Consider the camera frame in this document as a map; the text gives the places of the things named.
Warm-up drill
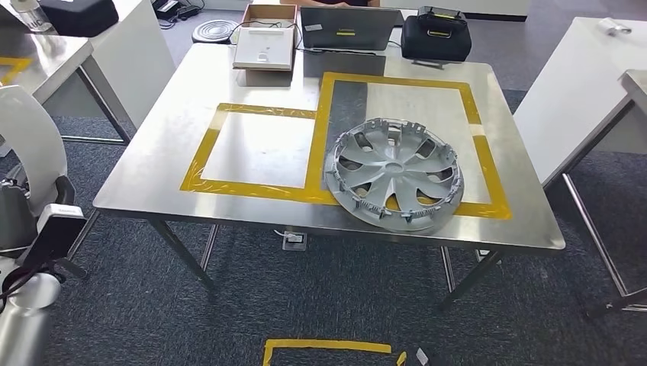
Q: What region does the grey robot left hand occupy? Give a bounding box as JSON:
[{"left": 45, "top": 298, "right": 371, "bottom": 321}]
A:
[{"left": 0, "top": 174, "right": 77, "bottom": 254}]

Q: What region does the white curved panel part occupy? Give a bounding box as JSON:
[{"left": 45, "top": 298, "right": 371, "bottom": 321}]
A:
[{"left": 0, "top": 85, "right": 69, "bottom": 219}]

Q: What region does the steel workbench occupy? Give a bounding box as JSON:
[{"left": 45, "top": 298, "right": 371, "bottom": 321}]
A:
[{"left": 93, "top": 43, "right": 566, "bottom": 310}]

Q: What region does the yellow table tape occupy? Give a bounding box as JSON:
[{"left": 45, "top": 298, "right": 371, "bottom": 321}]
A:
[{"left": 0, "top": 56, "right": 34, "bottom": 85}]

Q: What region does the steel table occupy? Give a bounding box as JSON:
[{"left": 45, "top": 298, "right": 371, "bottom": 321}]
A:
[
  {"left": 619, "top": 69, "right": 647, "bottom": 118},
  {"left": 0, "top": 30, "right": 133, "bottom": 147}
]

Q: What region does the clear plastic bottle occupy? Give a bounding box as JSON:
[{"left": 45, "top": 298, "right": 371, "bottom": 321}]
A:
[{"left": 10, "top": 0, "right": 53, "bottom": 33}]

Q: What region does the black case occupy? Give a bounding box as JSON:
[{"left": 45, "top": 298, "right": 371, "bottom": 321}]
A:
[{"left": 39, "top": 0, "right": 121, "bottom": 38}]

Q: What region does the small yellow tape rectangle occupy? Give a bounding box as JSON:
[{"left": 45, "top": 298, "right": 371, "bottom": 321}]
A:
[{"left": 179, "top": 102, "right": 324, "bottom": 203}]

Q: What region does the black power adapter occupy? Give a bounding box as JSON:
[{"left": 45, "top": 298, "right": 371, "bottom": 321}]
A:
[{"left": 151, "top": 0, "right": 206, "bottom": 22}]

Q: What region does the grey ribbed round disc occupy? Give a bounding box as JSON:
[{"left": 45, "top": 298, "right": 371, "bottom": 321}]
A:
[{"left": 192, "top": 19, "right": 240, "bottom": 46}]

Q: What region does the metal floor socket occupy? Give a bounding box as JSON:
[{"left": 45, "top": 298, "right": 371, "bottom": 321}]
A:
[
  {"left": 475, "top": 249, "right": 505, "bottom": 265},
  {"left": 282, "top": 230, "right": 308, "bottom": 252}
]

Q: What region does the white flat device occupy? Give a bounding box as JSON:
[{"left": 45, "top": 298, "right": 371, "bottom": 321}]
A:
[{"left": 232, "top": 26, "right": 296, "bottom": 72}]

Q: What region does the brown cardboard box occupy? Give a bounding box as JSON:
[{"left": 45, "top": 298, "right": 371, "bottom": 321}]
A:
[{"left": 241, "top": 2, "right": 299, "bottom": 31}]

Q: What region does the yellow floor tape square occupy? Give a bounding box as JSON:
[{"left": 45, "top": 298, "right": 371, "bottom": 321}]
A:
[{"left": 262, "top": 339, "right": 408, "bottom": 366}]

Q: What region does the silver wheel hubcap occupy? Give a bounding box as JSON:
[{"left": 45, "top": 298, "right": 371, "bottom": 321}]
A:
[{"left": 323, "top": 117, "right": 465, "bottom": 234}]

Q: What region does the person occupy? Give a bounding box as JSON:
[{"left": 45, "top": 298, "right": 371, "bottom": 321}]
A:
[{"left": 279, "top": 0, "right": 381, "bottom": 9}]

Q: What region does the grey laptop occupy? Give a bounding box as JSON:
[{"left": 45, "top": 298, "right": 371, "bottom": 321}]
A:
[{"left": 301, "top": 5, "right": 401, "bottom": 52}]

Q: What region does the large yellow tape rectangle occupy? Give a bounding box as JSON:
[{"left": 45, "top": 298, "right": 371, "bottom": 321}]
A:
[{"left": 304, "top": 71, "right": 513, "bottom": 220}]

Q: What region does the black carry bag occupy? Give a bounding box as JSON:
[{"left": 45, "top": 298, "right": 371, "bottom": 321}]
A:
[{"left": 401, "top": 5, "right": 473, "bottom": 63}]

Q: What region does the clear wrapped item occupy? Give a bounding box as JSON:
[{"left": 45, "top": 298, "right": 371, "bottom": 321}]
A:
[{"left": 597, "top": 18, "right": 633, "bottom": 37}]

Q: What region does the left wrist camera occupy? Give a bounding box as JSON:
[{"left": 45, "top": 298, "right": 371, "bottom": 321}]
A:
[{"left": 19, "top": 203, "right": 88, "bottom": 270}]

